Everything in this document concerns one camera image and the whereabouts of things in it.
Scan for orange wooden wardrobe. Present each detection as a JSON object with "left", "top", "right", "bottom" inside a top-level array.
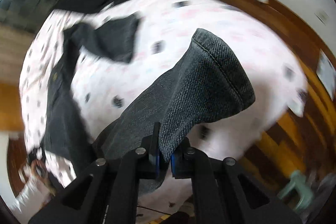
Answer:
[{"left": 0, "top": 83, "right": 24, "bottom": 131}]

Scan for dark grey denim jeans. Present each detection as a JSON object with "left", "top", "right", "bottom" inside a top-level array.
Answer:
[{"left": 43, "top": 0, "right": 256, "bottom": 197}]

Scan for pink cat-print duvet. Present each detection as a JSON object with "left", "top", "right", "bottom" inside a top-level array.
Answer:
[{"left": 18, "top": 0, "right": 309, "bottom": 214}]

